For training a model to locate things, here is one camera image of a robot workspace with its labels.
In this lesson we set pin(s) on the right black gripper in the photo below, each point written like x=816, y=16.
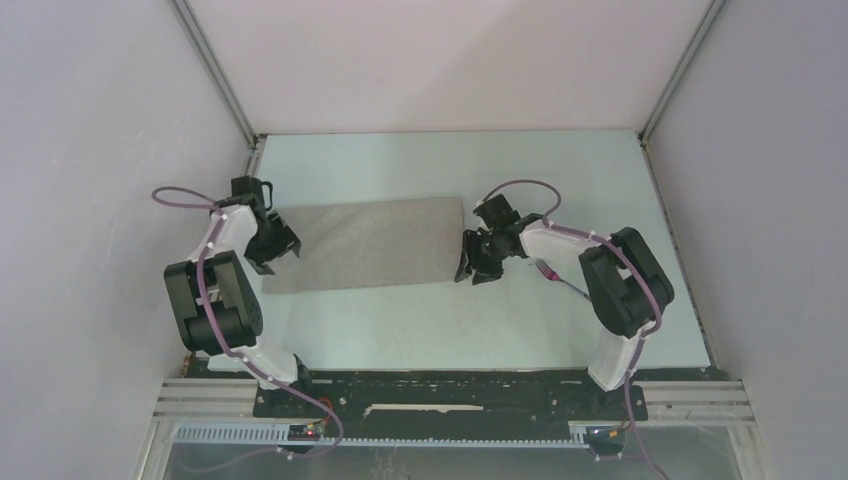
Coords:
x=464, y=270

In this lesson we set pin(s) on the grey cloth napkin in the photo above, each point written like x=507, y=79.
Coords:
x=368, y=245

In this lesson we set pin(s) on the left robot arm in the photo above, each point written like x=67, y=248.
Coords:
x=212, y=292

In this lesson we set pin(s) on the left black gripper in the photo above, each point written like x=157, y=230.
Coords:
x=285, y=239

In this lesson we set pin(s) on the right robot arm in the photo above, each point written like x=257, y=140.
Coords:
x=627, y=287

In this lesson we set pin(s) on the pink metal fork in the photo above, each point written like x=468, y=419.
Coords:
x=550, y=274

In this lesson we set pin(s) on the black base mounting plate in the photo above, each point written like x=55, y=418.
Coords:
x=469, y=406

